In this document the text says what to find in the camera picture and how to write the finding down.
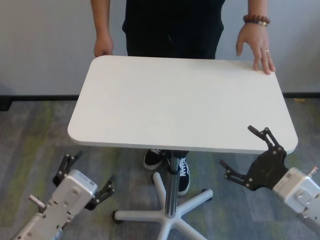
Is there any person's left hand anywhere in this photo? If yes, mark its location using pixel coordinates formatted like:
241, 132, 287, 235
236, 23, 277, 75

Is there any white rolling table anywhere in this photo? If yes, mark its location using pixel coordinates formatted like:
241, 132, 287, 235
67, 55, 300, 240

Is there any person's left forearm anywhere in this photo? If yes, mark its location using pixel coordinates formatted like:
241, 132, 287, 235
246, 0, 270, 17

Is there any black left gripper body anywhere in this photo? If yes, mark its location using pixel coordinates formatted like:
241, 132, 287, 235
84, 196, 100, 211

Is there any black floor box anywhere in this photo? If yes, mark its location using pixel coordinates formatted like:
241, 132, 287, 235
0, 94, 13, 111

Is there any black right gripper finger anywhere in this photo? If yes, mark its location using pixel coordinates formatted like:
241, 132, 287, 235
247, 124, 281, 152
218, 159, 252, 188

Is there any person's right hand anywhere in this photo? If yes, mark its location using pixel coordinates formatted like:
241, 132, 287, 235
93, 33, 115, 58

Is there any person's right forearm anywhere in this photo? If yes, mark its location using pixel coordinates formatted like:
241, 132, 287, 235
90, 0, 112, 38

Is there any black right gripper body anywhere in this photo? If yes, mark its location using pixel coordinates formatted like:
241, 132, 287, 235
246, 147, 292, 193

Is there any black baseboard strip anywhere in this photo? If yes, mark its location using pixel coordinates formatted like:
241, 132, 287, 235
0, 92, 320, 102

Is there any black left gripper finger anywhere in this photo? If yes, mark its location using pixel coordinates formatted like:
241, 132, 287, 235
58, 150, 84, 177
94, 174, 116, 204

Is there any brown wooden bead bracelet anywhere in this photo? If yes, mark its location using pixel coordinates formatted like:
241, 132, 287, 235
242, 14, 271, 25

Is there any person in black clothes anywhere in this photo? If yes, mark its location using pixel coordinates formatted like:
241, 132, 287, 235
122, 0, 225, 60

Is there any black white sneaker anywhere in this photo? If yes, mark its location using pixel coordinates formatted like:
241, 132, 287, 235
176, 156, 191, 196
143, 148, 167, 171

